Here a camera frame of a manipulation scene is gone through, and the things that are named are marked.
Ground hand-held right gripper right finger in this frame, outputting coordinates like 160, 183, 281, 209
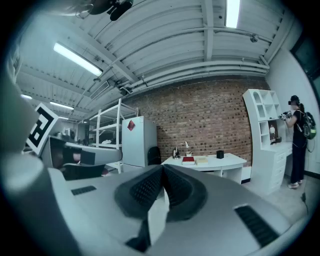
152, 163, 298, 256

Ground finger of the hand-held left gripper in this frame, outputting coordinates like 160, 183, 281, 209
65, 142, 123, 166

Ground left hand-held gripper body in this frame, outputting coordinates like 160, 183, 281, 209
24, 102, 106, 181

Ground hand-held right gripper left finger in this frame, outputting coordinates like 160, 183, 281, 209
47, 164, 165, 256

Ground white shelving rack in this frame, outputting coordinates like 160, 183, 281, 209
88, 98, 139, 174

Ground white refrigerator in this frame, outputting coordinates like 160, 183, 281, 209
121, 116, 158, 168

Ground black office chair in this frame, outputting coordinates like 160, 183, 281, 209
147, 146, 162, 166

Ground white desk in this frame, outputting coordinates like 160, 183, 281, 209
161, 152, 248, 186

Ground ceiling air vent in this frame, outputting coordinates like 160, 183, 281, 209
89, 81, 111, 100

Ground silver desk lamp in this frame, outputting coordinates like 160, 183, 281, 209
172, 140, 190, 160

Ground white bookcase cabinet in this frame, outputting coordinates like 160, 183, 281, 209
242, 88, 293, 196

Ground white ceiling pipes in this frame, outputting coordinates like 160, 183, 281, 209
119, 61, 271, 95

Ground black framed window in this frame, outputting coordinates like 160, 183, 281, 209
289, 32, 320, 81

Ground black floor cable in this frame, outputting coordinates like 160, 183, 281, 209
301, 192, 310, 216

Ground black head-mounted camera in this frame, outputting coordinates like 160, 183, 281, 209
88, 0, 133, 22

